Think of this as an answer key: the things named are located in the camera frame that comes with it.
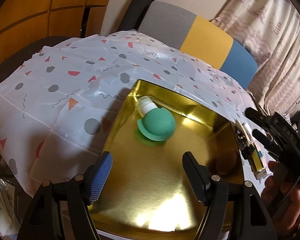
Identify yellow green sponge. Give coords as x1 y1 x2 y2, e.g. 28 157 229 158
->
251 150 267 171

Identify printed white tablecloth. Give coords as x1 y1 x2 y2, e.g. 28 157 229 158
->
0 30 274 198

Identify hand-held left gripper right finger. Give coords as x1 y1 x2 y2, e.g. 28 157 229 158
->
182 151 278 240

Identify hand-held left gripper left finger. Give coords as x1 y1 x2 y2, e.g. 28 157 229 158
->
16 152 113 240

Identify person's right hand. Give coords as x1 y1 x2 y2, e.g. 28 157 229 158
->
261 160 300 240

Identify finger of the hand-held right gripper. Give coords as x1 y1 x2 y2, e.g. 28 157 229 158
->
252 129 275 153
245 107 268 128

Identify black rolled mat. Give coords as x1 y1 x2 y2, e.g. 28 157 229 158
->
119 0 158 32

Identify green squeeze bottle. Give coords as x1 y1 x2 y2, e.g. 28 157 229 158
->
136 95 176 142

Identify beige patterned curtain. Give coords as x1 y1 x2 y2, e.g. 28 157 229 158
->
210 0 300 120

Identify white plastic bag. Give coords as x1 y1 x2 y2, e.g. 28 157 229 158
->
0 177 25 238

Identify gold metal tray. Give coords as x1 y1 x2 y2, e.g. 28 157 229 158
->
89 79 245 233

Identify black beaded hair ties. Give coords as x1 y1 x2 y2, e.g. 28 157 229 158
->
236 129 254 159

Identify grey yellow blue chair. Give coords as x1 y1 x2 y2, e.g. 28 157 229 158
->
137 1 258 90

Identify wooden wardrobe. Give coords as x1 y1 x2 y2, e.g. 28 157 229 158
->
0 0 115 73

